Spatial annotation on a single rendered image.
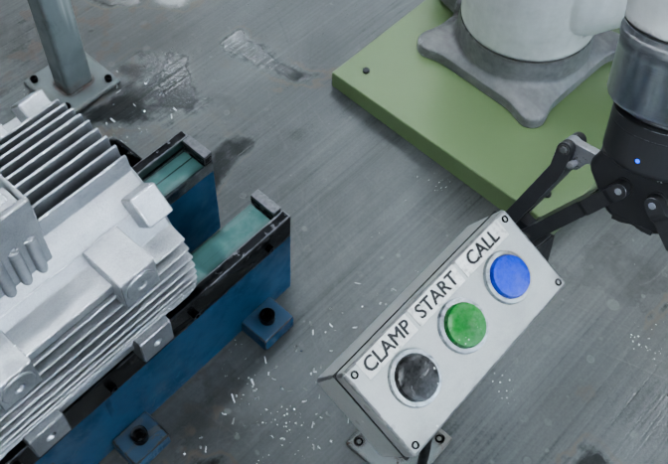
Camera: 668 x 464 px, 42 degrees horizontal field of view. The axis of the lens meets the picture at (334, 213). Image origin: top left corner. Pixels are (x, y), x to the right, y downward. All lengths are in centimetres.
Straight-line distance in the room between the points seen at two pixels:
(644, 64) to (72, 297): 39
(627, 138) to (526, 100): 40
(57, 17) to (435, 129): 42
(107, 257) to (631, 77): 36
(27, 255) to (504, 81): 60
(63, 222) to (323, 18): 60
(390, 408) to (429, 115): 50
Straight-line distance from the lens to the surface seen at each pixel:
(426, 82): 103
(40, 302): 61
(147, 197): 61
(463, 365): 58
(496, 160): 97
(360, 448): 82
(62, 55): 102
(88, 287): 61
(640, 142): 61
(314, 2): 115
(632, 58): 59
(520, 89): 101
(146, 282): 61
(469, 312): 58
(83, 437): 78
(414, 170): 98
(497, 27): 96
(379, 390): 55
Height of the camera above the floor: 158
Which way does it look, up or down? 56 degrees down
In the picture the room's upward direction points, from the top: 4 degrees clockwise
